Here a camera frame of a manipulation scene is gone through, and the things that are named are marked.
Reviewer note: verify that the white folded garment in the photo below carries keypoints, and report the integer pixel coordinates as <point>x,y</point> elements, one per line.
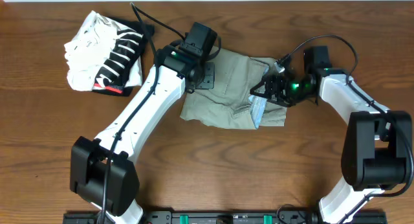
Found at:
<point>85,53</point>

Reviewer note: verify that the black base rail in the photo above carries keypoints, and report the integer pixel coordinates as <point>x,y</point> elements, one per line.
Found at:
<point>284,216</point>

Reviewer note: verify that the black white striped garment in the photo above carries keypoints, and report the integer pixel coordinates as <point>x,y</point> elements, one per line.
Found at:
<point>121,70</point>

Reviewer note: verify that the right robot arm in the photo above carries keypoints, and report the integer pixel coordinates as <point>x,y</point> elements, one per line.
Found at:
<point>377,158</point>

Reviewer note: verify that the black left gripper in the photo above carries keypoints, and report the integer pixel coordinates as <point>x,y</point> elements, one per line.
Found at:
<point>207,76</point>

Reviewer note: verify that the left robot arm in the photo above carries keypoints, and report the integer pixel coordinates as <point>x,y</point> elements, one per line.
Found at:
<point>103,169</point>

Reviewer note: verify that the khaki green shorts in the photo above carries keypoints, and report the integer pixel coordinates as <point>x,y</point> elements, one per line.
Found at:
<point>229,104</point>

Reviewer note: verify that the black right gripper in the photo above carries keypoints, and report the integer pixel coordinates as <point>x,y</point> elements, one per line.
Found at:
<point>271,80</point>

